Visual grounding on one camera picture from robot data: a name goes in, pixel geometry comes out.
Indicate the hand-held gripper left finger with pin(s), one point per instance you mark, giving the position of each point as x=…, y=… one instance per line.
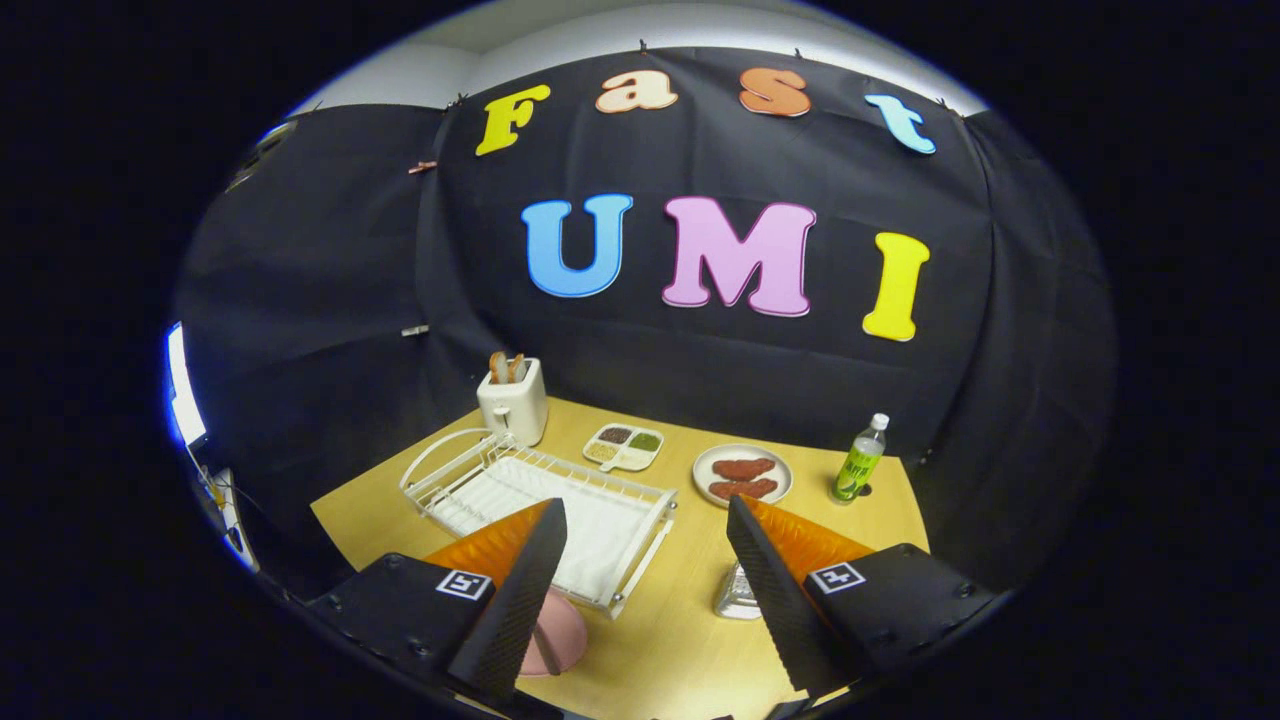
x=525, y=600

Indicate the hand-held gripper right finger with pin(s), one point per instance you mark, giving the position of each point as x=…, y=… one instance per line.
x=775, y=590

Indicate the pink plate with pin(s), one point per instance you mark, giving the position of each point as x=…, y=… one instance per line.
x=570, y=625

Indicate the white plate with meat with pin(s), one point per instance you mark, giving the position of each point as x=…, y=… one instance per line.
x=780, y=475

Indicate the white divided bean dish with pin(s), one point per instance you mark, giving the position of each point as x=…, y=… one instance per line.
x=625, y=457

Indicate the brown meat patty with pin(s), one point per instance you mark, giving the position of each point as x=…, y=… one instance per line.
x=743, y=468
x=743, y=490

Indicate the green tea bottle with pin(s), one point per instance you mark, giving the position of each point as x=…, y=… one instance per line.
x=858, y=470

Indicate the white toaster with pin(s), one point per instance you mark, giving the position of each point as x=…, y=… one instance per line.
x=515, y=410

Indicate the toast slice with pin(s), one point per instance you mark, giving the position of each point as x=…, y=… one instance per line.
x=497, y=368
x=516, y=368

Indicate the black backdrop cloth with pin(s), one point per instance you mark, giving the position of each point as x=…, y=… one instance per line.
x=700, y=370

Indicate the computer monitor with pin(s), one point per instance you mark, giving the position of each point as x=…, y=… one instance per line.
x=183, y=390

